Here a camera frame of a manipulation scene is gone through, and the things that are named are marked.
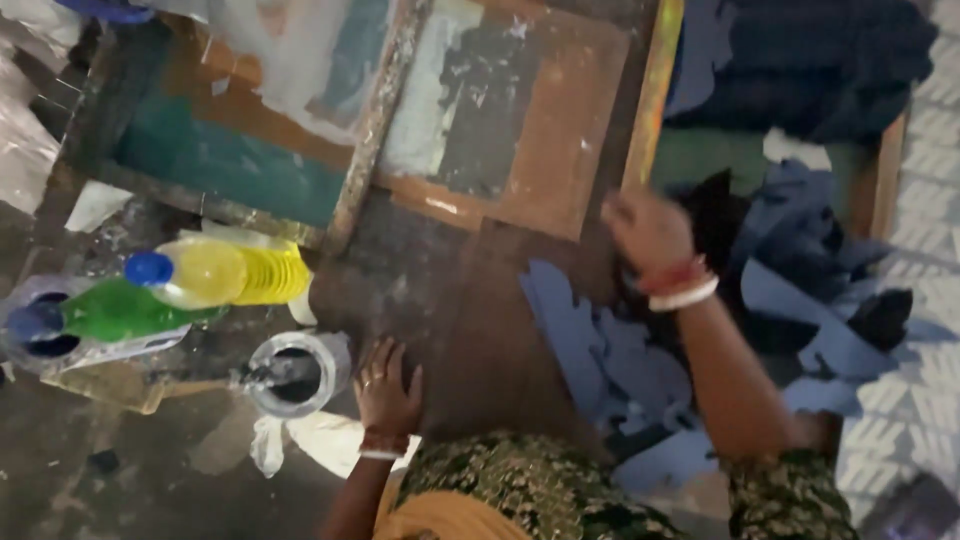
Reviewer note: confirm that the person's left hand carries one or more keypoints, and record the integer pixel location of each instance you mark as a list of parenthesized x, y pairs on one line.
[(386, 401)]

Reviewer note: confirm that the person's right hand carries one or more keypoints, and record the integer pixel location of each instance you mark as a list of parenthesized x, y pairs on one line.
[(652, 232)]

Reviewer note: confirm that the person's right fingers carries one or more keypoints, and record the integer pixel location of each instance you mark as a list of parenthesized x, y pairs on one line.
[(616, 214)]

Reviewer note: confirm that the red and white wrist bangles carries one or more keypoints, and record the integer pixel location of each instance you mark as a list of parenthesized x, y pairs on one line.
[(679, 289), (384, 444)]

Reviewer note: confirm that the green cloth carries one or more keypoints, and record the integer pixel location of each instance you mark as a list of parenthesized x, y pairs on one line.
[(705, 157)]

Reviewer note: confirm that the yellow wooden bar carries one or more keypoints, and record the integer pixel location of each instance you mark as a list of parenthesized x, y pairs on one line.
[(652, 97)]

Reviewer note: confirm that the heap of blue fabric pieces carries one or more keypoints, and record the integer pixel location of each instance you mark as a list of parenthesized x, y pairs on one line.
[(600, 352)]

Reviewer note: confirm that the dark navy fabric heap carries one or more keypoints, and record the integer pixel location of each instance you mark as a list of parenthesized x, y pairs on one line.
[(810, 67)]

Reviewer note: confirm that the wooden board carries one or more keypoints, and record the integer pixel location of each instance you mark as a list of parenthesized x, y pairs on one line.
[(889, 172)]

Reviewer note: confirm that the black fabric piece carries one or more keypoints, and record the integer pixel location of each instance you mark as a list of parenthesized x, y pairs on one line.
[(881, 319)]

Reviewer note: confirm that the green patterned garment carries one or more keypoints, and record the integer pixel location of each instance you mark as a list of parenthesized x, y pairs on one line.
[(525, 487)]

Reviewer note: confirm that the yellow scarf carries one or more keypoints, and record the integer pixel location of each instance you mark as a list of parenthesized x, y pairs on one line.
[(442, 521)]

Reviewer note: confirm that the white rag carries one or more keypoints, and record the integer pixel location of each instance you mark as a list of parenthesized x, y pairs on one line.
[(322, 442)]

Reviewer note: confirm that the yellow bottle with blue cap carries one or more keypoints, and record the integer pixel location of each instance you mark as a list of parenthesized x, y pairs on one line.
[(225, 274)]

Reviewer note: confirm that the green bottle with dark cap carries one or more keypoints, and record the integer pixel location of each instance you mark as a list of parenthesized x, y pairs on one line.
[(127, 311)]

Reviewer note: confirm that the white paper scrap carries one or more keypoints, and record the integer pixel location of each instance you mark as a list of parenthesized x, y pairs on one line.
[(94, 206)]

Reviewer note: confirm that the wooden ink spatula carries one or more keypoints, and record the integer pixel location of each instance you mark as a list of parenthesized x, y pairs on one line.
[(105, 386)]

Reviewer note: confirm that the blue plastic object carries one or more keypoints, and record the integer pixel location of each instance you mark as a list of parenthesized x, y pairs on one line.
[(105, 9)]

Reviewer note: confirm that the clear plastic sheet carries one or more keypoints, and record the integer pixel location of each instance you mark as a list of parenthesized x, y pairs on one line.
[(26, 142)]

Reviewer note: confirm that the brown wooden printing frame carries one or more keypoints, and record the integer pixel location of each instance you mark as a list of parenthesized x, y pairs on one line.
[(555, 135)]

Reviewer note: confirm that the teal mesh printing frame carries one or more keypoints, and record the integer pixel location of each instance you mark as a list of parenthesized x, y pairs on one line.
[(225, 161)]

